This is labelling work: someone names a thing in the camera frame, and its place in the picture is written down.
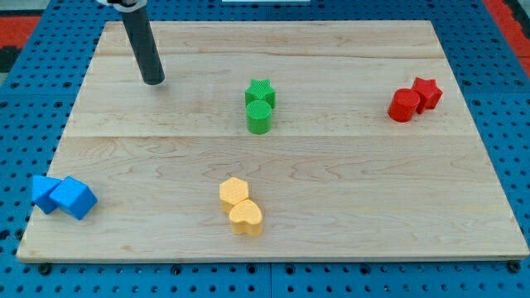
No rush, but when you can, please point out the blue cube block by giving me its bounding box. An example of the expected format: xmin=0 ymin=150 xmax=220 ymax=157
xmin=50 ymin=176 xmax=98 ymax=220

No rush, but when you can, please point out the blue triangle block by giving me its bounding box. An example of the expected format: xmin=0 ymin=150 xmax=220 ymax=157
xmin=31 ymin=175 xmax=61 ymax=214

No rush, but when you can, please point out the red star block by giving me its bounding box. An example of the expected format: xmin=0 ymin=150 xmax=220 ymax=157
xmin=412 ymin=77 xmax=443 ymax=114

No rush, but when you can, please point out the yellow hexagon block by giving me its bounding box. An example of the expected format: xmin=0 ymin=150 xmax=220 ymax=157
xmin=219 ymin=177 xmax=249 ymax=214

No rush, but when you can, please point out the green star block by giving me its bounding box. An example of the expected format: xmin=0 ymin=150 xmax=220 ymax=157
xmin=245 ymin=79 xmax=276 ymax=109

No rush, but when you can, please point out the yellow heart block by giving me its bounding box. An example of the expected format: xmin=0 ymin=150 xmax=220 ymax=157
xmin=229 ymin=199 xmax=263 ymax=237

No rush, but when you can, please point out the green cylinder block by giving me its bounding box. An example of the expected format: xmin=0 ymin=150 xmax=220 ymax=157
xmin=246 ymin=100 xmax=272 ymax=135

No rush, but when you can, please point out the red cylinder block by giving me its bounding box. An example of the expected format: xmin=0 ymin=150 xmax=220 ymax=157
xmin=388 ymin=89 xmax=421 ymax=123

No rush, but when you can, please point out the white rod mount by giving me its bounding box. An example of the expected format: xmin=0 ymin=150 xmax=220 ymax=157
xmin=97 ymin=0 xmax=147 ymax=12

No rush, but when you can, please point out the wooden board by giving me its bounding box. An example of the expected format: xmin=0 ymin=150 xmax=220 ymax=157
xmin=17 ymin=21 xmax=529 ymax=263

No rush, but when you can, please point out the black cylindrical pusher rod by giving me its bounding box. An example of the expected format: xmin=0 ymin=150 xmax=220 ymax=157
xmin=120 ymin=7 xmax=165 ymax=85

